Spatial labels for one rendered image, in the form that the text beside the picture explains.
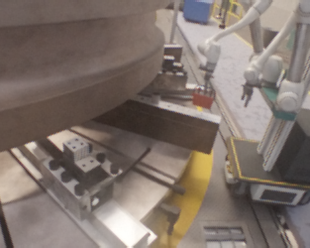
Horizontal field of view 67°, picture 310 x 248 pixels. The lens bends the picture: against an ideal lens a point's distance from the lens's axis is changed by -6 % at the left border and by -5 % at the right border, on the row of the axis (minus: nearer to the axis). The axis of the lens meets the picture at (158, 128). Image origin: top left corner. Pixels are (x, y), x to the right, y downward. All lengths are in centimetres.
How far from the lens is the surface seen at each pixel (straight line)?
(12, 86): 155
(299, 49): 179
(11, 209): 202
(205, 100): 225
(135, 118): 253
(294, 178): 261
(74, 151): 155
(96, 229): 174
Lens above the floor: 181
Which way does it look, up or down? 33 degrees down
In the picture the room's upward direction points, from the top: 9 degrees clockwise
